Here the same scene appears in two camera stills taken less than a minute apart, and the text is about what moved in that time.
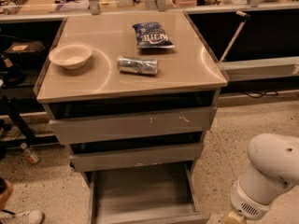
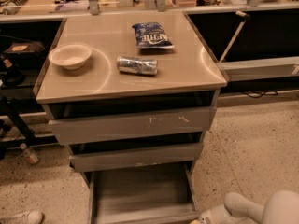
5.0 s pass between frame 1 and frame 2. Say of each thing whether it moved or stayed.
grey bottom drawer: stayed
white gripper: moved
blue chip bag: stayed
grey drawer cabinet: stayed
